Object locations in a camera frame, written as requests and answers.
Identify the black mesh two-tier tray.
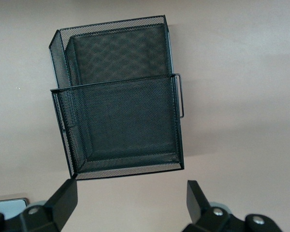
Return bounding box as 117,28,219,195
48,14,186,181

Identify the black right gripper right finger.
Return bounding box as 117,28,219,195
183,180,281,232

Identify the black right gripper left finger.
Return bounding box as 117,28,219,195
0,178,78,232

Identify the dark grey flip phone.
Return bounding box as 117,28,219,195
0,197,29,218

